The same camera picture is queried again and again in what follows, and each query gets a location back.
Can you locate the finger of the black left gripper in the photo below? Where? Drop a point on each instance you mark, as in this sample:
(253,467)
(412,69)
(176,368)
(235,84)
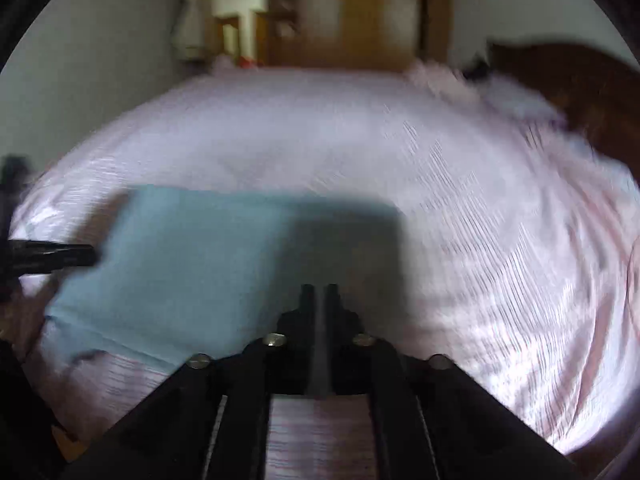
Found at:
(34,257)

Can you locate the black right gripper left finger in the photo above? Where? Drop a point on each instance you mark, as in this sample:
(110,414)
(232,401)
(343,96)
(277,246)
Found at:
(280,362)

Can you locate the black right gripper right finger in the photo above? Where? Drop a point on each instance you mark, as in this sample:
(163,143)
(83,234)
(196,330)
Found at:
(358,363)

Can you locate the light blue pants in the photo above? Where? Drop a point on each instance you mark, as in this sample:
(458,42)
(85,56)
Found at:
(185,272)

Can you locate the pink plaid bed sheet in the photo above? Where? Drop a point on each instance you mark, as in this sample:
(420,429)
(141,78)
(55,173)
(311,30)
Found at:
(517,328)

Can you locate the beige clothes hanging on door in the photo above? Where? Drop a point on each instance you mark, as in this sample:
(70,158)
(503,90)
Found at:
(188,35)

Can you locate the wooden door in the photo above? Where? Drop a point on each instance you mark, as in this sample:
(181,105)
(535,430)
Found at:
(245,44)

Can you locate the wooden wardrobe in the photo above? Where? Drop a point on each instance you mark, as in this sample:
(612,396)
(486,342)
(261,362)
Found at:
(353,34)

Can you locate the dark wooden headboard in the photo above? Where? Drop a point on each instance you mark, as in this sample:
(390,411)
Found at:
(597,93)

